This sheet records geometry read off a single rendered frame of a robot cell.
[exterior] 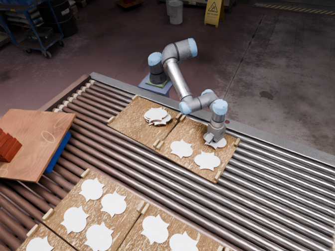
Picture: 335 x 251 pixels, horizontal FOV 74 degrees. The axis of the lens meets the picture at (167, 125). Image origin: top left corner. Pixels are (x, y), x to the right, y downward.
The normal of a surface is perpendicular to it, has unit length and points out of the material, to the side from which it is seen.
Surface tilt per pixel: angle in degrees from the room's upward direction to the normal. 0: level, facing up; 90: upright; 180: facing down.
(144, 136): 0
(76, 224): 0
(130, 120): 0
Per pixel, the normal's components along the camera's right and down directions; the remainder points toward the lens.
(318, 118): -0.06, -0.66
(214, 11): -0.51, 0.49
